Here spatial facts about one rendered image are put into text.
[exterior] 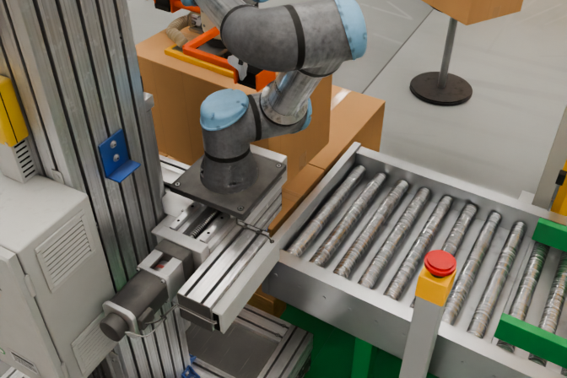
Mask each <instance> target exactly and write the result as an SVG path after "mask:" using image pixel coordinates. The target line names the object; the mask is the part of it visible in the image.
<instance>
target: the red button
mask: <svg viewBox="0 0 567 378"><path fill-rule="evenodd" d="M424 266H425V268H426V269H427V270H428V271H429V273H430V274H431V275H432V276H433V277H435V278H444V277H445V276H449V275H451V274H453V273H454V272H455V270H456V259H455V258H454V256H453V255H451V254H450V253H448V252H446V251H442V250H433V251H429V252H428V253H427V254H426V255H425V258H424Z"/></svg>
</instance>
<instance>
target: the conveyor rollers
mask: <svg viewBox="0 0 567 378"><path fill-rule="evenodd" d="M365 173H366V169H365V167H364V166H363V165H356V166H355V167H354V168H353V170H352V171H351V172H350V173H349V174H348V176H347V177H346V178H345V179H344V181H343V182H342V183H341V185H340V186H339V187H338V188H337V190H336V191H335V192H334V193H333V194H332V195H331V196H330V197H329V199H328V200H327V201H326V202H325V204H324V205H323V206H322V207H321V209H320V210H319V211H318V212H317V214H316V215H315V216H314V217H313V219H312V220H311V221H310V222H309V223H308V224H307V225H306V227H305V228H304V229H303V230H302V231H301V233H300V234H299V235H298V237H297V238H296V239H295V240H294V242H293V243H292V244H291V245H290V246H289V248H288V249H287V250H286V251H287V252H288V253H291V254H293V255H295V256H297V257H300V256H301V255H302V253H303V252H304V251H305V249H306V248H307V247H308V246H309V244H310V243H311V242H312V241H313V240H314V239H315V237H316V236H317V235H318V233H319V232H320V231H321V229H322V228H323V227H324V225H325V224H326V223H327V221H328V220H329V219H330V218H331V217H332V216H333V215H334V213H335V212H336V211H337V209H338V208H339V207H340V205H341V204H342V203H343V201H344V200H345V199H346V197H347V196H348V195H349V193H350V192H351V191H352V190H353V189H354V188H355V187H356V185H357V184H358V183H359V181H360V180H361V179H362V177H363V176H364V175H365ZM386 180H387V178H386V175H385V174H384V173H382V172H377V173H376V174H375V175H374V177H373V178H372V179H371V181H370V182H369V183H368V185H367V186H366V187H365V189H364V190H363V191H362V192H361V193H360V194H359V196H358V197H357V199H356V200H355V201H354V203H353V204H352V206H351V207H350V208H349V209H348V211H347V212H346V213H345V214H344V215H343V217H342V218H341V219H340V221H339V222H338V223H337V225H336V226H335V228H334V229H333V230H332V232H331V233H330V234H329V236H328V237H327V238H326V239H325V240H324V242H323V243H322V244H321V246H320V247H319V248H318V250H317V251H316V253H315V254H314V255H313V256H312V258H311V259H310V260H309V262H311V263H313V264H316V265H317V266H319V267H324V265H325V264H326V263H327V261H328V259H329V258H330V257H331V255H332V254H333V252H334V251H335V250H336V249H337V248H338V246H339V245H340V243H341V242H342V241H343V239H344V238H345V236H346V235H347V234H348V232H349V231H350V230H351V229H352V227H353V226H354V224H355V223H356V222H357V220H358V219H359V217H360V216H361V214H362V213H363V212H364V211H365V210H366V208H367V207H368V205H369V204H370V202H371V201H372V200H373V198H374V197H375V195H376V194H377V192H378V191H379V190H380V189H381V188H382V186H383V185H384V184H385V182H386ZM407 189H408V183H407V182H406V181H404V180H398V181H397V182H396V184H395V185H394V186H393V188H392V189H391V190H390V191H389V193H388V194H387V196H386V197H385V199H384V200H383V202H382V203H381V205H380V206H379V207H378V208H377V210H376V211H375V213H374V214H373V216H372V217H371V218H370V220H369V222H368V223H367V224H366V226H365V227H364V228H363V229H362V231H361V232H360V234H359V235H358V237H357V238H356V240H355V241H354V243H353V244H352V245H351V246H350V248H349V249H348V251H347V252H346V254H345V255H344V256H343V258H342V260H341V261H340V262H339V264H338V265H337V266H336V267H335V269H334V270H333V273H336V274H338V275H340V276H342V277H344V278H347V277H348V276H349V274H350V273H351V272H352V270H353V269H354V267H355V265H356V264H357V262H358V261H359V259H360V258H361V257H362V256H363V254H364V253H365V251H366V249H367V248H368V246H369V245H370V243H371V241H372V240H373V239H374V238H375V236H376V234H377V233H378V232H379V230H380V229H381V227H382V225H383V224H384V223H385V222H386V220H387V218H388V217H389V215H390V214H391V212H392V211H393V209H394V208H395V207H396V205H397V204H398V202H399V201H400V199H401V198H402V196H403V194H404V193H405V191H406V190H407ZM429 197H430V191H429V190H428V189H427V188H425V187H420V188H419V189H418V191H417V192H416V194H415V195H414V197H413V199H412V200H411V202H410V203H409V204H408V206H407V208H406V209H405V211H404V212H403V214H402V216H401V217H400V219H399V220H398V221H397V223H396V224H395V226H394V228H393V229H392V231H391V233H390V234H389V235H388V236H387V238H386V240H385V241H384V243H383V244H382V246H381V248H380V249H379V251H378V252H377V253H376V255H375V257H374V258H373V260H372V261H371V263H370V265H369V266H368V267H367V268H366V270H365V271H364V273H363V275H362V276H361V278H360V279H359V281H358V282H357V284H360V285H363V286H365V287H366V288H368V289H373V287H374V286H375V283H376V282H377V280H378V279H379V277H380V276H381V274H382V272H383V271H384V269H385V268H386V265H387V264H388V262H389V261H390V260H391V258H392V256H393V255H394V253H395V251H396V250H397V248H398V247H399V245H400V244H401V242H402V240H403V238H404V237H405V235H406V234H407V232H408V231H409V229H410V228H411V226H412V224H413V222H414V221H415V219H416V218H417V217H418V215H419V213H420V211H421V210H422V208H423V207H424V205H425V204H426V202H427V201H428V199H429ZM452 205H453V199H452V198H451V197H449V196H442V197H441V198H440V200H439V201H438V203H437V205H436V206H435V209H434V210H433V212H432V214H431V215H430V216H429V218H428V220H427V222H426V223H425V225H424V227H423V228H422V230H421V231H420V233H419V235H418V237H417V239H416V240H415V242H414V243H413V245H412V247H411V248H410V250H409V252H408V254H407V255H406V256H405V258H404V260H403V261H402V264H401V265H400V267H399V268H398V269H397V272H396V273H395V275H394V277H393V278H392V280H391V282H390V283H389V285H388V286H387V288H386V290H385V292H384V294H383V295H385V296H387V297H389V298H391V299H393V300H396V301H398V300H399V298H400V297H401V295H402V292H403V291H404V289H405V288H406V286H407V285H408V282H409V280H410V279H411V277H412V276H413V274H414V272H415V270H416V268H417V266H418V265H419V263H420V261H421V260H422V258H423V256H424V254H425V252H426V251H427V249H428V248H429V245H430V243H431V242H432V240H433V239H434V237H435V235H436V233H437V231H438V230H439V228H440V226H441V225H442V223H443V221H444V219H445V217H446V215H447V214H448V212H449V211H450V209H451V206H452ZM476 213H477V208H476V207H475V206H474V205H472V204H466V205H465V206H464V207H463V209H462V211H461V213H460V215H459V216H458V218H457V220H456V222H455V224H454V225H453V227H452V229H451V232H450V234H449V235H448V236H447V238H446V240H445V243H444V244H443V246H442V247H441V250H442V251H446V252H448V253H450V254H451V255H453V256H455V254H456V252H457V250H458V248H459V246H460V244H461V243H462V240H463V238H464V236H465V234H466V233H467V230H468V228H469V226H470V224H471V222H472V221H473V219H474V217H475V215H476ZM501 220H502V218H501V217H500V215H499V214H497V213H489V215H488V217H487V218H486V220H485V222H484V224H483V227H482V229H481V230H480V232H479V234H478V237H477V239H476V240H475V242H474V244H473V247H472V249H471V251H470V253H469V255H468V257H467V260H466V261H465V263H464V265H463V267H462V270H461V271H460V273H459V275H458V277H457V279H456V282H455V283H454V285H453V288H452V290H451V292H450V294H449V296H448V298H447V300H446V303H445V309H444V312H443V316H442V318H441V320H442V321H443V322H445V323H447V324H450V325H452V326H453V325H454V323H455V321H456V319H457V316H458V314H459V312H460V310H461V308H462V305H463V303H464V301H465V299H466V298H467V294H468V292H469V290H470V288H471V287H472V284H473V281H474V279H475V278H476V275H477V273H478V270H479V268H480V267H481V264H482V262H483V259H484V258H485V255H486V253H487V251H488V249H489V247H490V244H491V242H492V240H493V238H494V236H495V233H496V231H497V229H498V228H499V226H500V222H501ZM526 231H527V226H526V225H525V224H524V223H522V222H520V221H516V222H515V223H514V224H513V225H512V227H511V229H510V233H509V234H508V236H507V238H506V241H505V243H504V246H503V248H502V250H501V253H500V254H499V257H498V260H497V262H496V263H495V266H494V269H493V272H492V273H491V275H490V277H489V281H488V282H487V285H486V287H485V289H484V292H483V294H482V297H481V299H480V301H479V302H478V306H477V308H476V310H475V312H474V314H473V317H472V320H471V321H470V324H469V326H468V328H467V332H468V333H470V334H472V335H474V336H476V337H478V338H482V339H483V336H484V334H485V332H486V330H487V327H488V325H489V322H490V319H491V317H492V315H493V313H494V309H495V307H496V305H497V303H498V300H499V298H500V295H501V292H502V290H503V288H504V286H505V282H506V279H507V278H508V275H509V273H510V270H511V267H512V265H513V263H514V260H515V259H516V255H517V252H518V251H519V248H520V246H521V243H522V240H523V238H524V235H525V233H526ZM549 249H550V246H548V245H545V244H543V243H540V242H538V241H536V242H535V244H534V247H533V248H532V253H531V255H530V257H529V260H528V262H527V265H526V268H525V271H524V273H523V275H522V278H521V281H520V284H519V286H518V289H517V291H516V295H515V297H514V299H513V302H512V304H511V307H510V310H509V313H508V315H510V316H513V317H515V318H517V319H519V320H522V321H525V319H526V316H527V312H528V310H529V307H530V304H531V302H532V297H533V295H534V292H535V290H536V287H537V283H538V280H539V278H540V275H541V272H542V270H543V266H544V263H545V261H546V258H547V255H548V252H549ZM566 295H567V252H565V251H562V254H561V257H560V259H559V265H558V267H557V270H556V273H555V275H554V278H553V282H552V285H551V288H550V291H549V294H548V298H547V301H546V304H545V306H544V309H543V313H542V316H541V320H540V322H539V325H538V327H539V328H542V329H543V330H545V331H548V332H551V333H553V334H555V333H556V330H557V327H558V324H559V319H560V316H561V313H562V310H563V307H564V302H565V299H566Z"/></svg>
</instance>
